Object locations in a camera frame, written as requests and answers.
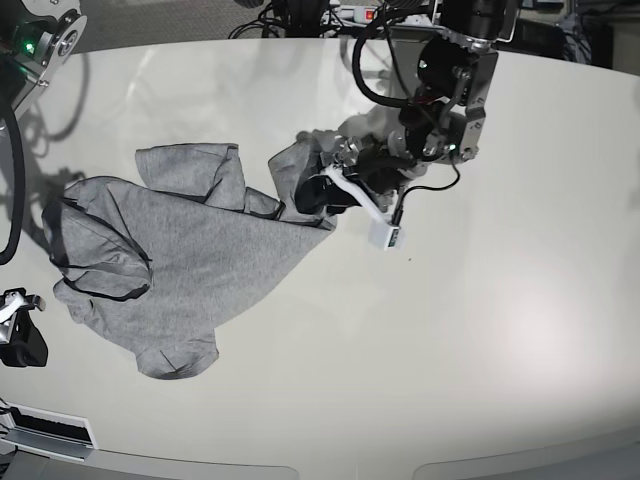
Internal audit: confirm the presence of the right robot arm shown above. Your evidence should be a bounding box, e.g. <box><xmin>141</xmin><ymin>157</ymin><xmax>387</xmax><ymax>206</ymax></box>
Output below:
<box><xmin>1</xmin><ymin>1</ymin><xmax>87</xmax><ymax>368</ymax></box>

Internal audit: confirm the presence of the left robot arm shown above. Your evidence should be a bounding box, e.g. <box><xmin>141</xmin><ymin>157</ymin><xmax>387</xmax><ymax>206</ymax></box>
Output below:
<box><xmin>294</xmin><ymin>1</ymin><xmax>520</xmax><ymax>224</ymax></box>

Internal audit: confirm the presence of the white power strip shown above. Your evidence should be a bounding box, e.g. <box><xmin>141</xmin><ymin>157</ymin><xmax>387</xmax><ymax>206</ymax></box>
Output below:
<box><xmin>329</xmin><ymin>3</ymin><xmax>441</xmax><ymax>26</ymax></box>

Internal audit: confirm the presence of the white cable grommet box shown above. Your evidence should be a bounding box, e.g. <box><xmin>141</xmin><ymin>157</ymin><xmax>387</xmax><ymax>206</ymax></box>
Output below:
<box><xmin>1</xmin><ymin>401</ymin><xmax>99</xmax><ymax>463</ymax></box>

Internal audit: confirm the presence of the grey t-shirt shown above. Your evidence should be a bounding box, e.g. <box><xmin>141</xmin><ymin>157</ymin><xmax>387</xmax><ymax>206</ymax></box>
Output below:
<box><xmin>42</xmin><ymin>130</ymin><xmax>345</xmax><ymax>380</ymax></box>

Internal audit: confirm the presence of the black corrugated cable hose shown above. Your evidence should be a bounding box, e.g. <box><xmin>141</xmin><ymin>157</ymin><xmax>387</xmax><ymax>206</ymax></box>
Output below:
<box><xmin>0</xmin><ymin>107</ymin><xmax>26</xmax><ymax>266</ymax></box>

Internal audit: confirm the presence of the black power adapter brick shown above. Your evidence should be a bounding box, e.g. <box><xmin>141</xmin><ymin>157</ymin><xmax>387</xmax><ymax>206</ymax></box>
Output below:
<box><xmin>496</xmin><ymin>18</ymin><xmax>566</xmax><ymax>59</ymax></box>

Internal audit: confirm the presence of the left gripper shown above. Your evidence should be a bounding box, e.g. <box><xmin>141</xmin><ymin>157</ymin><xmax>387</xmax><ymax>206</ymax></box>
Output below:
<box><xmin>294</xmin><ymin>130</ymin><xmax>426</xmax><ymax>216</ymax></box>

